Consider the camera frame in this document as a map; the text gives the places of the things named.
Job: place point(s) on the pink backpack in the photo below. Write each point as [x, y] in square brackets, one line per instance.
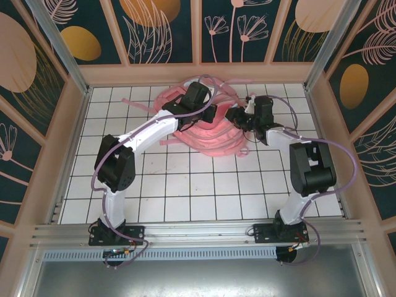
[210, 136]

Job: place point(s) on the grey metal sheet panel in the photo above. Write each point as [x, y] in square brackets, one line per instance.
[198, 281]

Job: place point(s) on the aluminium front rail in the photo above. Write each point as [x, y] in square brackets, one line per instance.
[198, 232]

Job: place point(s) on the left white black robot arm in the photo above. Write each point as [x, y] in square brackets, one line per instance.
[154, 130]

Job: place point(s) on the small circuit board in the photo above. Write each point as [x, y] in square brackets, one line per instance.
[116, 252]

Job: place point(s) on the metal table side rail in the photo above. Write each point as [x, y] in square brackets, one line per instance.
[342, 207]
[72, 154]

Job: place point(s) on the aluminium frame post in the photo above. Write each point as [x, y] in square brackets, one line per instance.
[332, 46]
[58, 46]

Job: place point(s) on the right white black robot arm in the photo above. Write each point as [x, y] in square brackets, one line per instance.
[312, 167]

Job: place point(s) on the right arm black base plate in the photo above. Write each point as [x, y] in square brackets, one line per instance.
[263, 232]

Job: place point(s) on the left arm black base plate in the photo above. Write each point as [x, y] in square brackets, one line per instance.
[136, 232]

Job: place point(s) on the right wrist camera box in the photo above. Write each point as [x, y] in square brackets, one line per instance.
[250, 105]

